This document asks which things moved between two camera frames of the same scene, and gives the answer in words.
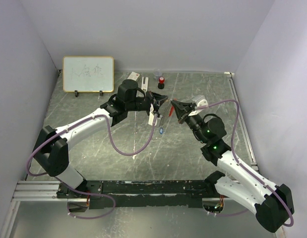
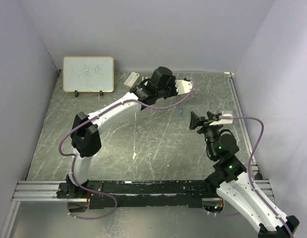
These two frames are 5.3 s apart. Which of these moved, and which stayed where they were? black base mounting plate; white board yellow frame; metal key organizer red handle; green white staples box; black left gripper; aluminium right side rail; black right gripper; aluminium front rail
Moved: black left gripper; metal key organizer red handle; black right gripper
Stayed: green white staples box; white board yellow frame; aluminium right side rail; aluminium front rail; black base mounting plate
